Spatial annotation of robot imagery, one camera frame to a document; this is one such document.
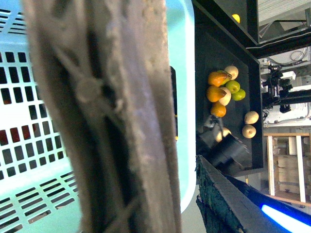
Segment orange fruit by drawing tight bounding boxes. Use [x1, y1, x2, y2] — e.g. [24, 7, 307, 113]
[210, 102, 226, 117]

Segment orange pear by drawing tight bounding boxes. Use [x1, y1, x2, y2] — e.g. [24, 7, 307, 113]
[207, 71, 232, 87]
[207, 85, 226, 102]

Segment light blue plastic basket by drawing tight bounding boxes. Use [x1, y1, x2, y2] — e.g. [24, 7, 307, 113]
[0, 0, 196, 233]

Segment orange pear lower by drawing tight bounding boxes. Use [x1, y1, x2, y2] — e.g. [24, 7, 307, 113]
[207, 85, 226, 102]

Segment black fruit display shelf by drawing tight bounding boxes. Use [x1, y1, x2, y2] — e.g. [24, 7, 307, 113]
[192, 0, 265, 177]

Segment green apple upper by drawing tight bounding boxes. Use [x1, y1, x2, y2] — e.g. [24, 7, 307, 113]
[225, 80, 241, 94]

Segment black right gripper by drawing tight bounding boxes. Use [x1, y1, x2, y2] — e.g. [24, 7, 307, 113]
[196, 115, 288, 233]

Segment green apple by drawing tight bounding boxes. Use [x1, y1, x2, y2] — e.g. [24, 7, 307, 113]
[225, 80, 241, 94]
[232, 89, 246, 101]

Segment beige pear right lower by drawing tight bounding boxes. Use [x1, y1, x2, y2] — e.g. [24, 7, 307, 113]
[242, 125, 257, 139]

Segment orange pear upper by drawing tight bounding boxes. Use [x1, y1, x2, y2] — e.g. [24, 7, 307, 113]
[207, 71, 232, 87]

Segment beige pear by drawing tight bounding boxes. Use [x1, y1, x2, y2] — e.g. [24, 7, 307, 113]
[225, 66, 239, 80]
[244, 111, 259, 125]
[242, 125, 257, 139]

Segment wooden frame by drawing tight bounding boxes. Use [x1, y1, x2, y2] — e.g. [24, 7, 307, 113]
[264, 133, 311, 207]

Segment beige pear top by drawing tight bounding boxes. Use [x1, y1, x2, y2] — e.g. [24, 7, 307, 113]
[225, 66, 239, 80]

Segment beige pear right upper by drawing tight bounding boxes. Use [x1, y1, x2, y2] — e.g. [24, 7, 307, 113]
[244, 111, 259, 125]

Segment green apple lower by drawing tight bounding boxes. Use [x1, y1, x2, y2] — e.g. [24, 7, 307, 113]
[232, 89, 246, 101]

